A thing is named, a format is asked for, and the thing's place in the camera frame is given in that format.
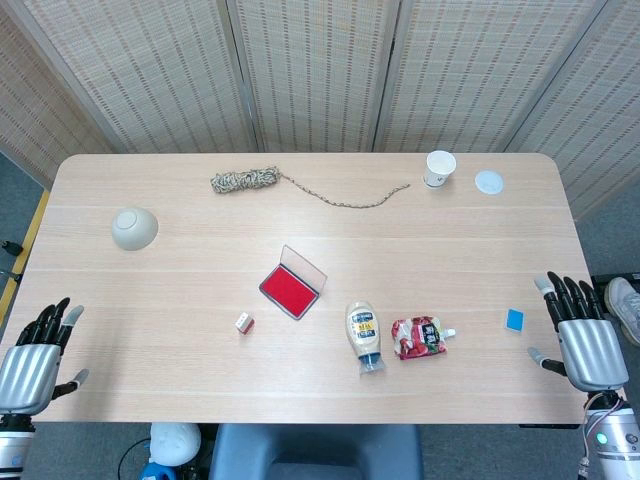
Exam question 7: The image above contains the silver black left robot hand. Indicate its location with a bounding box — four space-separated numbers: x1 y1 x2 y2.
0 297 91 416

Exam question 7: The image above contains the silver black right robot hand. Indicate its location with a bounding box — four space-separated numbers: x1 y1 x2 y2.
527 271 630 394

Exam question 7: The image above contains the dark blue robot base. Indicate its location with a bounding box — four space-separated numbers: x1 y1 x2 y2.
208 423 424 480

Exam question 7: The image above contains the red ink pad clear lid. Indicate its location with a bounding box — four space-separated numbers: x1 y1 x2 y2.
258 244 329 321

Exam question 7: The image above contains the grey sneaker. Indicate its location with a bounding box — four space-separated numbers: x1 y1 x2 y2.
604 277 640 346

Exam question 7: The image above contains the white rounded shell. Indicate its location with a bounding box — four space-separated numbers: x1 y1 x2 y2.
149 422 203 466

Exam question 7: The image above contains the beige upturned bowl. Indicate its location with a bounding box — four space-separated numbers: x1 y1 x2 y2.
110 207 160 252

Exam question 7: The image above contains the red spouted food pouch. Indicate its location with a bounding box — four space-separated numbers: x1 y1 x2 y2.
391 315 457 361

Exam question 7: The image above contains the mayonnaise squeeze bottle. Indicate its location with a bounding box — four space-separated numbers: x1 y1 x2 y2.
344 300 388 379

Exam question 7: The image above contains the white paper cup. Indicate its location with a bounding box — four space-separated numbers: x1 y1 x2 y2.
424 150 458 190

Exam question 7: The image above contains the woven folding screen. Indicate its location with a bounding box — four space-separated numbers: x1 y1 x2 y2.
0 0 640 224

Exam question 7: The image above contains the black floor cable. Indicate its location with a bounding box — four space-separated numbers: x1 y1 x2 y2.
117 438 152 480

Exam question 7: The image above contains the braided rope bundle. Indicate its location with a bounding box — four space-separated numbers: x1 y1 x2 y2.
208 166 412 209

